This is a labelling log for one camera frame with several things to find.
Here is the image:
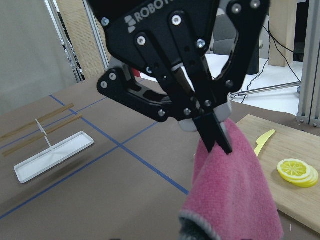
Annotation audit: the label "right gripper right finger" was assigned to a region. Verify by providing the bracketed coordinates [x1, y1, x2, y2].
[192, 0, 271, 154]

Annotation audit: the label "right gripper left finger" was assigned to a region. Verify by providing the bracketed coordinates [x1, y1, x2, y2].
[96, 67, 217, 152]

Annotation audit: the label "pink cleaning cloth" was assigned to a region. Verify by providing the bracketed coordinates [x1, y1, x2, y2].
[179, 119, 284, 240]

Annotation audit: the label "white rectangular tray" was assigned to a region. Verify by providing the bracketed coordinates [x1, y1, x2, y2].
[13, 131, 94, 184]

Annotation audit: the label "metal grabber stick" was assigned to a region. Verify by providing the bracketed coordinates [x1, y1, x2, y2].
[230, 81, 301, 98]

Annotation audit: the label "yellow plastic knife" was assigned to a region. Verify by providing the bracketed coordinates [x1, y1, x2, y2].
[254, 129, 276, 157]

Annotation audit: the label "yellow lemon slices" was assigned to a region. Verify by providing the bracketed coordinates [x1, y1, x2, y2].
[277, 158, 320, 188]

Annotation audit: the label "wooden cutting board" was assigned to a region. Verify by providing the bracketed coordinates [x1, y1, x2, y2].
[237, 115, 320, 240]

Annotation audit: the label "aluminium frame post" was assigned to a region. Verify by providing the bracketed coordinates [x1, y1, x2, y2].
[296, 0, 320, 128]

